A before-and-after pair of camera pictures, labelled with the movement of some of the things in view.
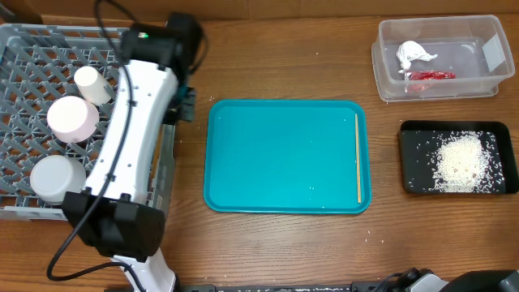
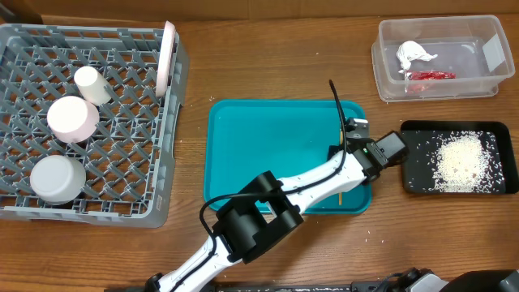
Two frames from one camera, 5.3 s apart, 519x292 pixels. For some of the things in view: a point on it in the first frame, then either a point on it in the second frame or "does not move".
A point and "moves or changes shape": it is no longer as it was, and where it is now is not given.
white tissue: x=409 y=50 does not move
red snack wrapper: x=426 y=75 does not move
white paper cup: x=91 y=86 does not move
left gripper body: x=186 y=105 to x=398 y=142
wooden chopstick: x=358 y=155 moves or changes shape
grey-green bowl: x=53 y=175 does not move
